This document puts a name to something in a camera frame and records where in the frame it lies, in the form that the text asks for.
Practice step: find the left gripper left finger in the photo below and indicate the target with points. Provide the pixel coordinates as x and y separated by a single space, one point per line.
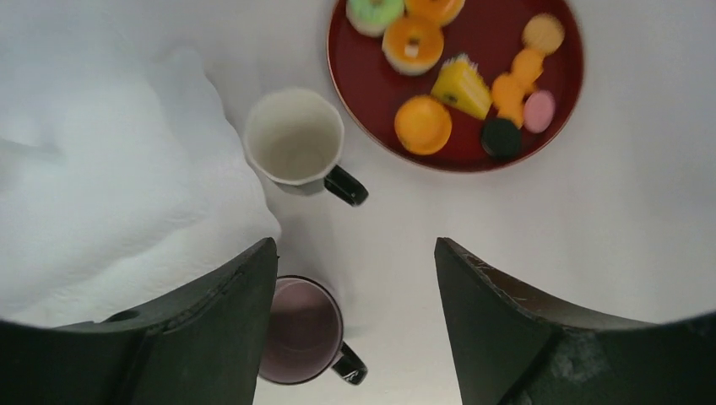
198 344

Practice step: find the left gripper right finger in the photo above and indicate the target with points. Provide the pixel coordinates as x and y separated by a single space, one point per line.
515 344

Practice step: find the white tiered dessert stand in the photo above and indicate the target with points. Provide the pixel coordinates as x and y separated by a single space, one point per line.
152 190

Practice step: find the black mug white inside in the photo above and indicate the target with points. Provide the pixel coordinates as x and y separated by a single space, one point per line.
296 139

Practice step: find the yellow cake slice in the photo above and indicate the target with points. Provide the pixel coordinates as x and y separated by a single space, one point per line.
460 86

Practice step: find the black cookie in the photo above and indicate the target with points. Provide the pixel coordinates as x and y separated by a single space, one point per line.
501 138

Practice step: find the pink macaron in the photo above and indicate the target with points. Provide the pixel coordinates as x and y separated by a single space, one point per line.
538 111

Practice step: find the orange round tart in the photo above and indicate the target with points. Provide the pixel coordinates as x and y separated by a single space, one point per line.
423 125

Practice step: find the orange macaron pair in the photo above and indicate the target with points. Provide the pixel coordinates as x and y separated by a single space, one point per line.
510 90

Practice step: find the red round tray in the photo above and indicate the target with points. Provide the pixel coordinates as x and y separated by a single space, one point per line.
490 34

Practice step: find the tan macaron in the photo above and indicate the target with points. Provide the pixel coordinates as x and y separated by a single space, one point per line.
544 32

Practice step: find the orange cream cupcake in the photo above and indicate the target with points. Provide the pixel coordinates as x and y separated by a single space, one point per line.
413 45

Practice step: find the orange donut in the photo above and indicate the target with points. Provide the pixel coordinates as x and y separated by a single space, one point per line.
441 12

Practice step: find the green donut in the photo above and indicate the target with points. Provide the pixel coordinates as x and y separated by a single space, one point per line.
371 18

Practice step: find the purple mug black handle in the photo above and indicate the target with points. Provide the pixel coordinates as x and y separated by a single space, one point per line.
305 336

